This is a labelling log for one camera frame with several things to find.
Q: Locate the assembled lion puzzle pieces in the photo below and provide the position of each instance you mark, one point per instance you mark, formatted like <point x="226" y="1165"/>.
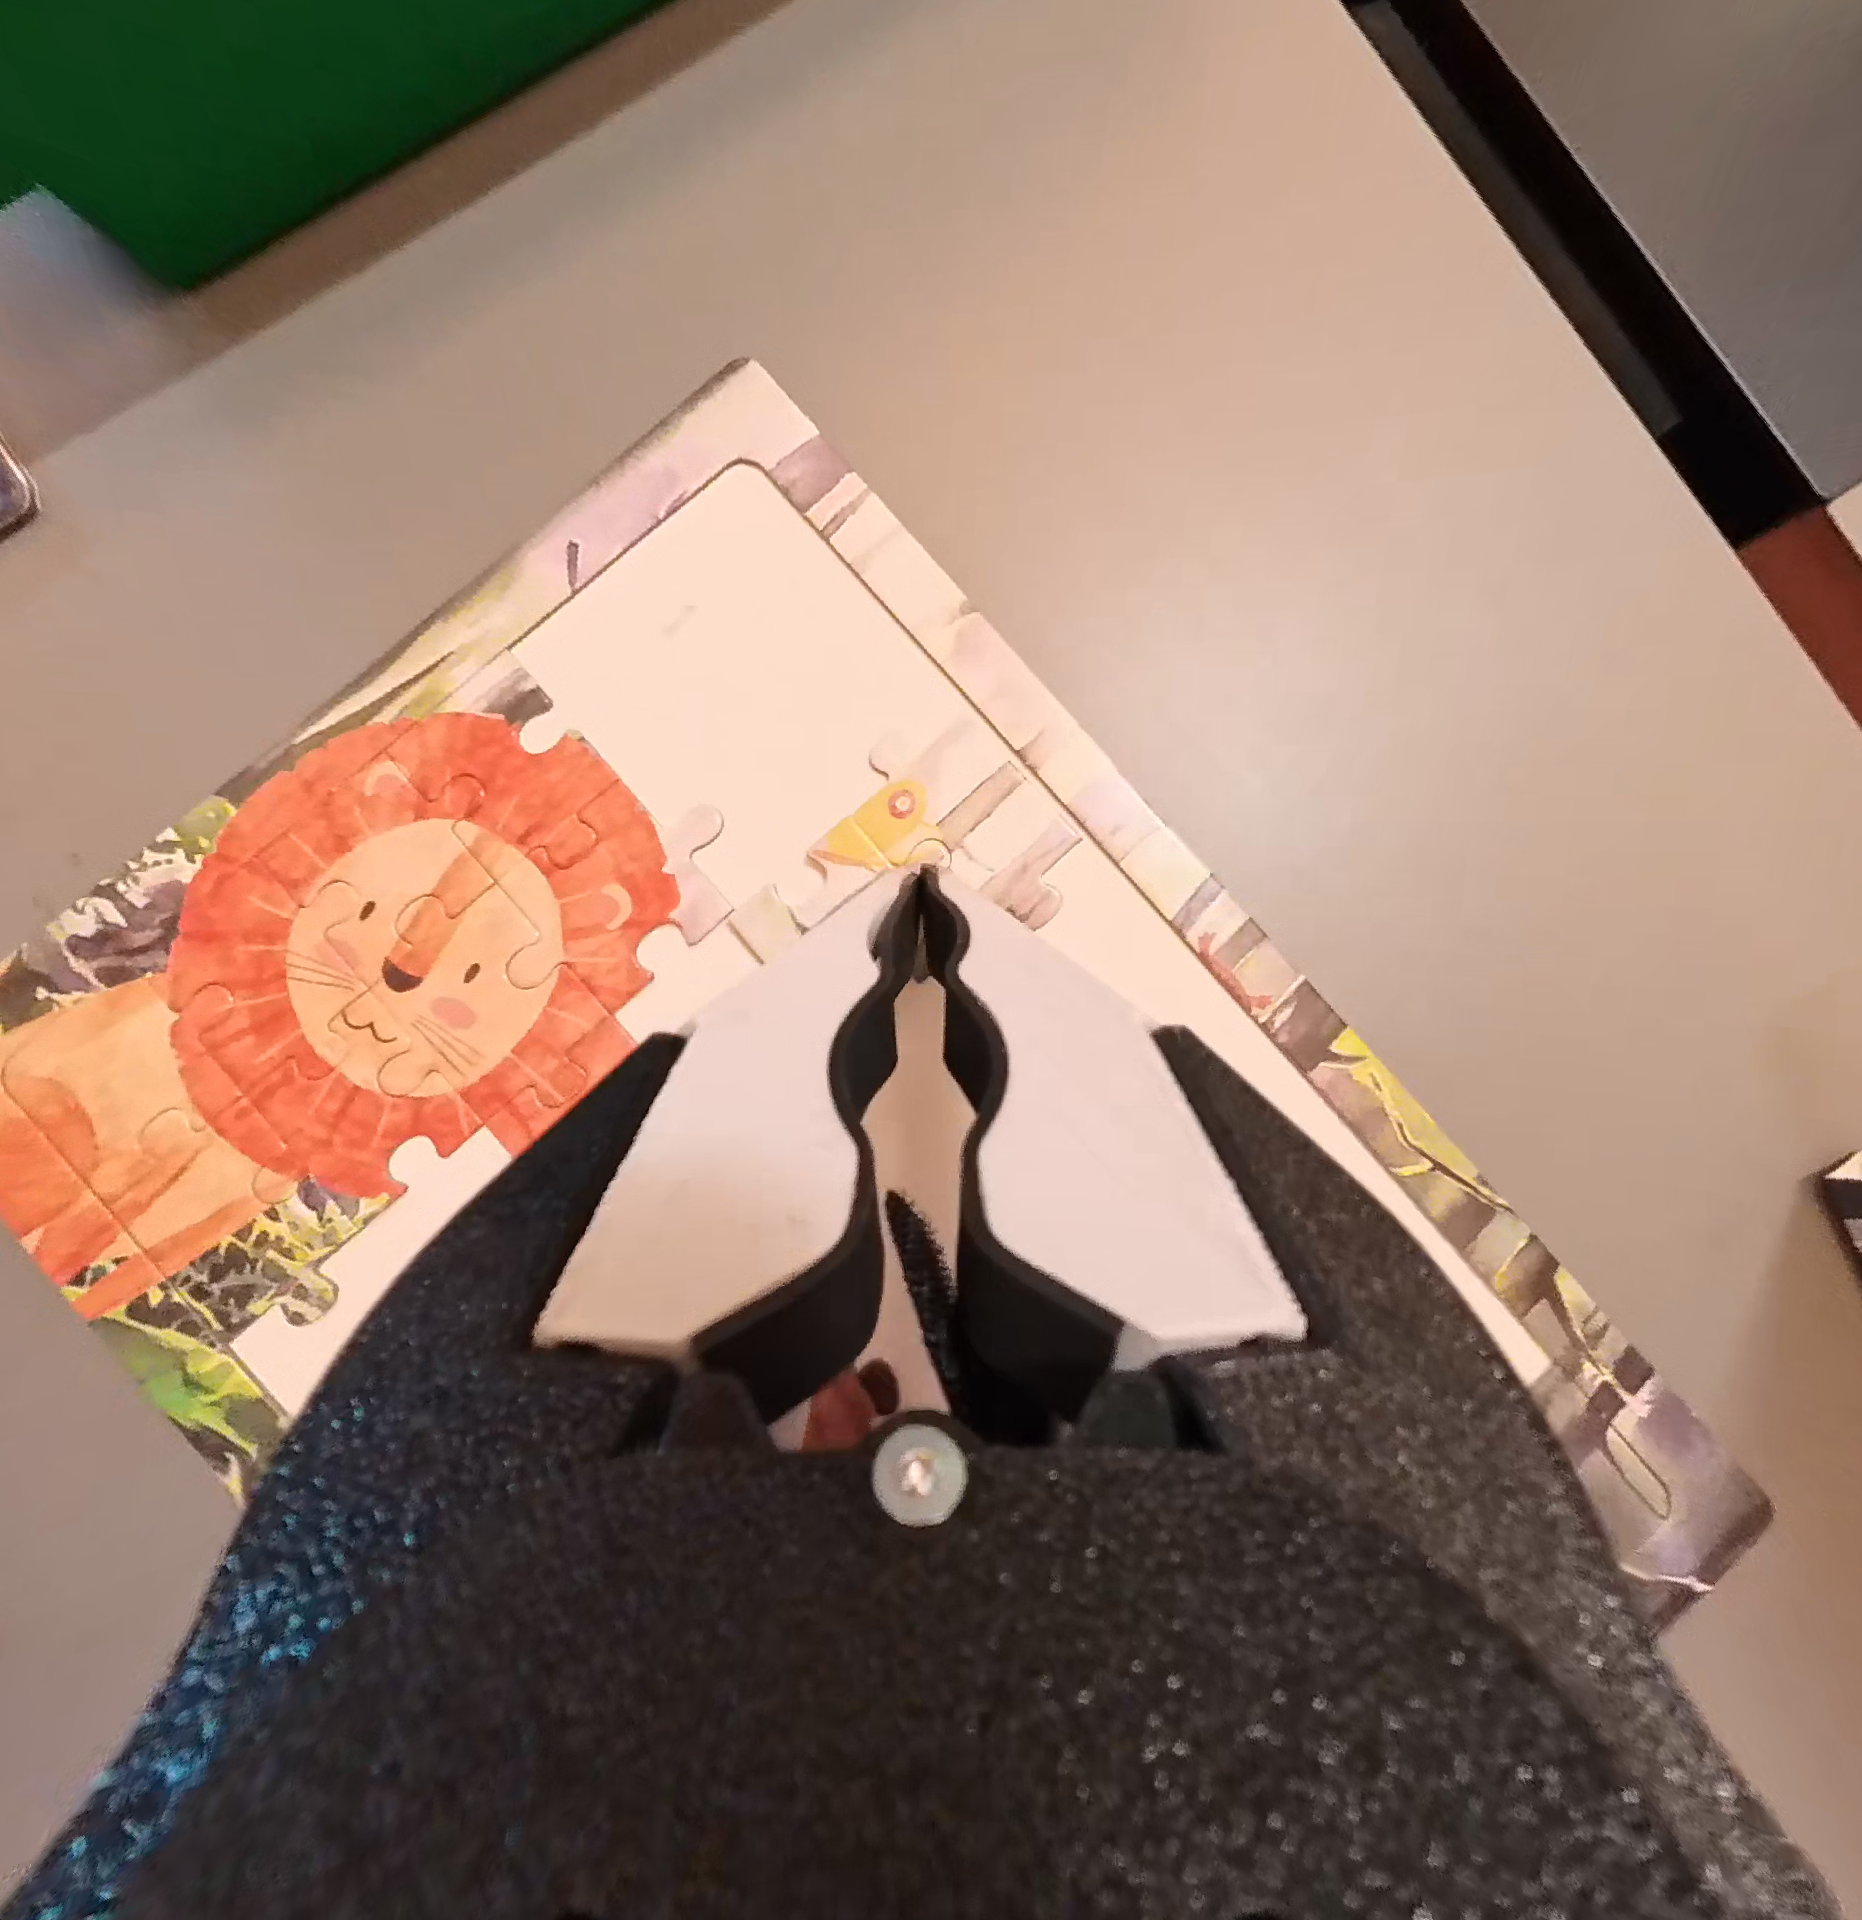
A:
<point x="271" y="901"/>

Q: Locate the lion jigsaw puzzle board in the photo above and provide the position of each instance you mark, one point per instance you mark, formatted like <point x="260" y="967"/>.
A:
<point x="721" y="631"/>

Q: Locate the green plastic bin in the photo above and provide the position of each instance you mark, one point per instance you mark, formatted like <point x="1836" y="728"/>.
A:
<point x="271" y="105"/>

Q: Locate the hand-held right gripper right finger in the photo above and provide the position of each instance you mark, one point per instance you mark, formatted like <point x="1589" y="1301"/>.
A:
<point x="1127" y="1186"/>

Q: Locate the grey puzzle piece yellow dot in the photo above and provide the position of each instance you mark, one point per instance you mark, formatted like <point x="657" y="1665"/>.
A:
<point x="933" y="817"/>

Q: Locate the orange puzzle piece grey knob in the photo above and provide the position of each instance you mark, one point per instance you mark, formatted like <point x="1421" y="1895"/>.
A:
<point x="615" y="841"/>

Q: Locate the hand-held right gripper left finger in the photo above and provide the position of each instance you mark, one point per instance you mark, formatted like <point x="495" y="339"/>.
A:
<point x="707" y="1186"/>

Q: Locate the whiskered orange puzzle piece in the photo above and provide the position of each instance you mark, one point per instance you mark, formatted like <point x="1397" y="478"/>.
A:
<point x="443" y="1116"/>

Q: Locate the illustrated puzzle box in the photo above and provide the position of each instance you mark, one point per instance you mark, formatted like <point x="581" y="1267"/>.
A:
<point x="1860" y="1246"/>

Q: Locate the pale grey yellow puzzle piece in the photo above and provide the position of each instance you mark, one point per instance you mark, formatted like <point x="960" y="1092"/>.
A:
<point x="798" y="939"/>

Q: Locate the grey desk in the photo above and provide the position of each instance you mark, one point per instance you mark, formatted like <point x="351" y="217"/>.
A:
<point x="1170" y="298"/>

